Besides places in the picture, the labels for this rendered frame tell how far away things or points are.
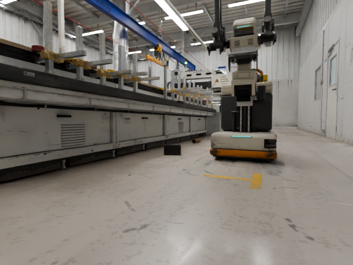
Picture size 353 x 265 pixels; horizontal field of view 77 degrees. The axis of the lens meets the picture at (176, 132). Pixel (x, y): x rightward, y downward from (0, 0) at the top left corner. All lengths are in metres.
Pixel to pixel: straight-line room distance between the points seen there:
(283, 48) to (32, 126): 11.85
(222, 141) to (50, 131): 1.52
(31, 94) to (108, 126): 1.02
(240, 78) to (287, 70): 10.13
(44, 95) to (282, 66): 11.59
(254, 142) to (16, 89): 1.86
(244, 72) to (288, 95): 9.96
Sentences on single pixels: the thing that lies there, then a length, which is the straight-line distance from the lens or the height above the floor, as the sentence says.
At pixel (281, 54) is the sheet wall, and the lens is 12.56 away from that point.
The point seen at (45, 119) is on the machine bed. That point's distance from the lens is 1.93.
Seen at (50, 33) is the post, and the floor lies 0.96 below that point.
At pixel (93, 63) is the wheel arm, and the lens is 1.82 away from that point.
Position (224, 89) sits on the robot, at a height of 0.76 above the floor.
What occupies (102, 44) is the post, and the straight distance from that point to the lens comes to 2.08.
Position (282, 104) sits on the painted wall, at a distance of 12.17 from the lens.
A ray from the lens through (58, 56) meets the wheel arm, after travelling 1.69.
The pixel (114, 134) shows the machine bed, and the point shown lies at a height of 0.26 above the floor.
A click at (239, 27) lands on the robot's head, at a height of 1.28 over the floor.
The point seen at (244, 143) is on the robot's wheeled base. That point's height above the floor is 0.18.
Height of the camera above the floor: 0.40
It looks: 3 degrees down
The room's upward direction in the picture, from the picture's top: straight up
